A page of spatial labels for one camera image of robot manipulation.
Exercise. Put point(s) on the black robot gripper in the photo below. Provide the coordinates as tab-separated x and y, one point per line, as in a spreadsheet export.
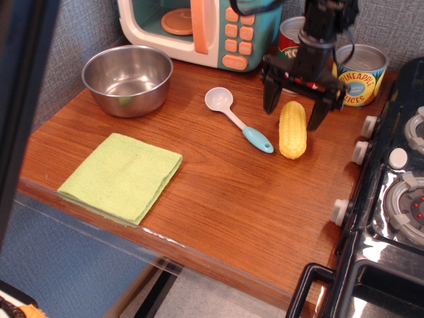
308	75

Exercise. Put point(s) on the yellow plastic corn cob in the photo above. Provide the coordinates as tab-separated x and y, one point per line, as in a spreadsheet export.
292	130

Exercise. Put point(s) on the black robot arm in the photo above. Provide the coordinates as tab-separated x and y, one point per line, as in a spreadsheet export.
324	20

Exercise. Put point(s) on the yellow-green folded towel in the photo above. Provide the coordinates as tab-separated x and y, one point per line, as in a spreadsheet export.
122	178

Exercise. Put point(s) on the tomato sauce can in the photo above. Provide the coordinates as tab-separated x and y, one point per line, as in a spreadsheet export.
288	43

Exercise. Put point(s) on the pineapple slices can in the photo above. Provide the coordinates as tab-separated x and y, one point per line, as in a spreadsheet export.
361	68

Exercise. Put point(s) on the white stove knob upper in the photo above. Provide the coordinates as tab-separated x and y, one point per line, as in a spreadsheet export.
368	126

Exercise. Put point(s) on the white stove knob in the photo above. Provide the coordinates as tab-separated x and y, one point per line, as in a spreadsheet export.
339	211
359	152
368	126

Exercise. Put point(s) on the white stove knob middle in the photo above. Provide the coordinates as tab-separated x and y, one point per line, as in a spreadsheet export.
359	152

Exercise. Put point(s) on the toy microwave teal and white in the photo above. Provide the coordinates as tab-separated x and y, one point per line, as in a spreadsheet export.
221	37

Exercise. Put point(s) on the white stove knob lower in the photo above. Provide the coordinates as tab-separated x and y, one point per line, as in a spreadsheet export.
339	211

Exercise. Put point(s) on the orange plate inside microwave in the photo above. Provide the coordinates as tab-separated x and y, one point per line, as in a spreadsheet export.
178	22

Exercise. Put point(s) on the stainless steel bowl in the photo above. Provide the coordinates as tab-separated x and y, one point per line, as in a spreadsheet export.
129	81

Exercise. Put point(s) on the black toy stove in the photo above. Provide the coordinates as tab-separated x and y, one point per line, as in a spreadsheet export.
379	267

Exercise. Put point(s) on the clear acrylic table edge guard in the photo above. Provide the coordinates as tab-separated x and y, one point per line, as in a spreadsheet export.
257	248

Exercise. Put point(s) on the orange object at bottom left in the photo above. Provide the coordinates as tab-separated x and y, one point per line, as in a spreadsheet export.
30	311

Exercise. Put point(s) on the white spoon with teal handle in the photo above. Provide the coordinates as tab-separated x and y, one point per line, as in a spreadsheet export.
220	99

